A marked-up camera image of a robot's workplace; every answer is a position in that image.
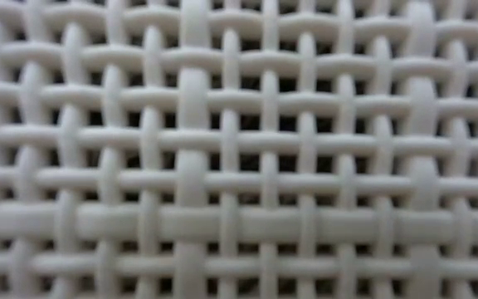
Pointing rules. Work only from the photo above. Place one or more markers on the white woven plastic basket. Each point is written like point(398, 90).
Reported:
point(191, 124)

